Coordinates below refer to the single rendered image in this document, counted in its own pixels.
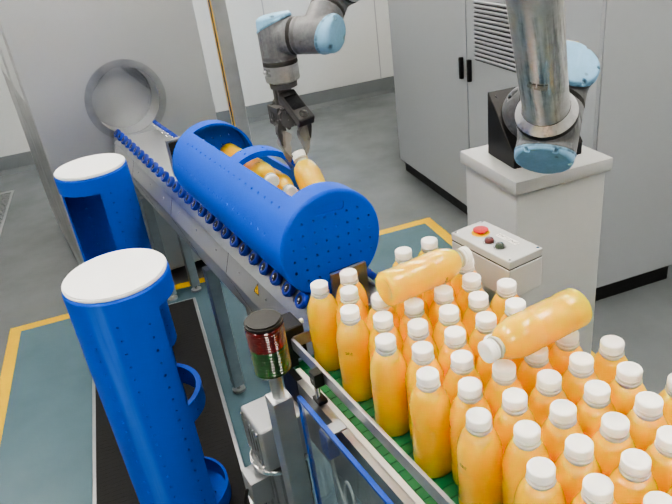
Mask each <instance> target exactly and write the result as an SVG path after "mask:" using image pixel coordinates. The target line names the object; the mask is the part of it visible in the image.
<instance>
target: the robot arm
mask: <svg viewBox="0 0 672 504"><path fill-rule="evenodd" d="M358 1H360V0H311V2H310V5H309V7H308V9H307V12H306V15H305V16H291V15H292V14H291V12H290V11H288V10H286V11H278V12H274V13H270V14H266V15H263V16H260V17H258V18H257V20H256V29H257V32H256V34H257V35H258V41H259V47H260V52H261V58H262V63H263V69H264V71H263V75H265V80H266V83H268V84H270V89H271V90H273V95H274V99H273V102H272V104H268V105H267V107H268V113H269V118H270V123H271V124H273V125H274V126H275V132H276V135H277V137H278V139H277V144H278V146H279V147H280V148H281V149H282V152H283V154H284V156H285V158H286V159H287V160H288V161H289V162H292V158H293V155H292V153H291V150H292V147H291V145H290V142H291V139H292V134H290V133H289V132H287V131H286V128H287V129H288V130H290V129H291V127H294V126H297V127H298V130H297V137H298V139H299V140H300V141H301V144H302V146H303V150H304V151H305V153H306V156H307V155H308V152H309V148H310V141H311V133H312V124H311V123H314V119H315V116H314V114H313V113H312V112H311V110H310V109H309V108H308V107H307V105H306V104H305V103H304V101H303V100H302V99H301V98H300V96H299V95H298V94H297V93H296V91H295V90H294V89H292V90H291V88H293V87H295V86H297V80H298V79H299V78H300V73H299V66H298V59H297V55H302V54H322V55H327V54H331V53H336V52H338V51H339V50H340V49H341V48H342V46H343V44H344V41H345V36H346V27H345V23H344V20H343V19H344V16H345V13H346V11H347V8H348V7H349V6H350V5H352V4H354V3H356V2H358ZM505 3H506V9H507V16H508V22H509V29H510V35H511V42H512V48H513V55H514V61H515V68H516V74H517V80H518V87H516V88H514V89H513V90H512V91H511V92H510V93H509V94H508V96H507V97H506V99H505V101H504V103H503V106H502V117H503V120H504V123H505V125H506V126H507V128H508V129H509V130H510V132H511V133H512V134H513V135H515V136H516V137H517V141H516V146H515V148H514V159H515V161H516V163H517V164H518V165H519V166H521V167H522V168H524V169H526V170H529V171H533V172H536V173H543V174H555V173H561V172H564V171H566V170H568V169H570V168H571V167H572V166H573V164H574V161H575V158H576V156H577V154H576V153H577V147H578V142H579V136H580V131H581V125H582V120H583V114H584V108H585V103H586V97H587V93H588V90H589V88H590V87H591V85H592V84H594V83H595V81H596V80H597V77H598V76H599V73H600V63H599V60H598V58H597V57H596V55H595V54H594V53H593V52H592V51H591V50H590V49H587V47H586V46H585V45H583V44H581V43H578V42H575V41H571V40H566V23H565V5H564V0H505ZM270 114H271V115H270Z"/></svg>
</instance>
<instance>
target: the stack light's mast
mask: <svg viewBox="0 0 672 504"><path fill-rule="evenodd" d="M282 320H283V319H282V315H281V313H279V312H278V311H276V310H273V309H261V310H257V311H255V312H253V313H251V314H250V315H248V316H247V317H246V319H245V320H244V323H243V325H244V328H245V330H246V331H248V332H250V333H253V334H265V333H269V332H271V331H273V330H275V329H276V328H278V327H279V326H280V325H281V323H282ZM269 384H270V389H271V393H272V397H273V399H275V400H280V399H282V398H283V397H284V396H285V392H284V387H283V383H282V378H281V377H279V378H276V379H269Z"/></svg>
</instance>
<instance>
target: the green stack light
mask: <svg viewBox="0 0 672 504"><path fill-rule="evenodd" d="M249 352H250V357H251V361H252V366H253V370H254V373H255V375H256V376H257V377H259V378H262V379H268V380H269V379H276V378H279V377H281V376H283V375H285V374H286V373H287V372H288V371H289V370H290V368H291V359H290V353H289V348H288V343H287V342H286V344H285V346H284V347H283V348H282V349H281V350H279V351H277V352H275V353H273V354H269V355H258V354H255V353H252V352H251V351H250V350H249Z"/></svg>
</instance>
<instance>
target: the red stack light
mask: <svg viewBox="0 0 672 504"><path fill-rule="evenodd" d="M244 331H245V335H246V339H247V344H248V348H249V350H250V351H251V352H252V353H255V354H258V355H269V354H273V353H275V352H277V351H279V350H281V349H282V348H283V347H284V346H285V344H286V342H287V338H286V333H285V327H284V322H283V320H282V323H281V325H280V326H279V327H278V328H276V329H275V330H273V331H271V332H269V333H265V334H253V333H250V332H248V331H246V330H245V328H244Z"/></svg>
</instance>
